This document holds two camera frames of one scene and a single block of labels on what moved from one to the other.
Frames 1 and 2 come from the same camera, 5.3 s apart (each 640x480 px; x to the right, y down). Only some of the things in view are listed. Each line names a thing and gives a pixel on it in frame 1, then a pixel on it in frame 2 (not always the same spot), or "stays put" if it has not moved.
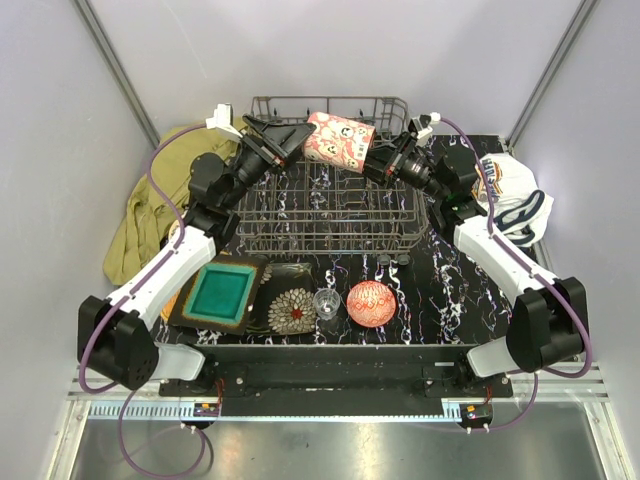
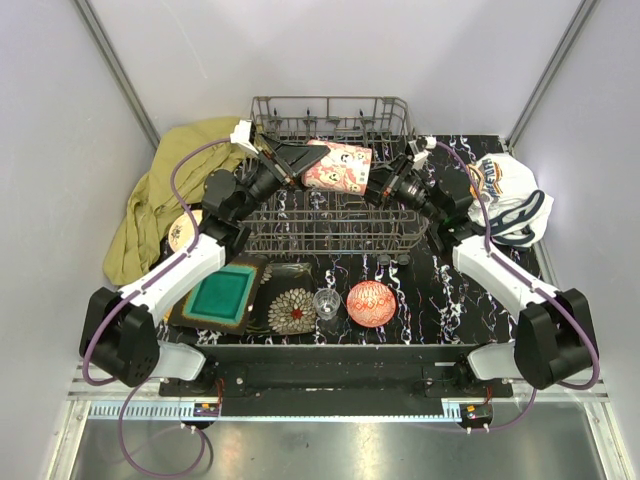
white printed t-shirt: (521, 211) stays put
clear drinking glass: (326, 302) stays put
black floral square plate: (284, 300) stays put
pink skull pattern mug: (340, 142) to (346, 169)
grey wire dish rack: (301, 211) stays put
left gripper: (284, 140) to (296, 158)
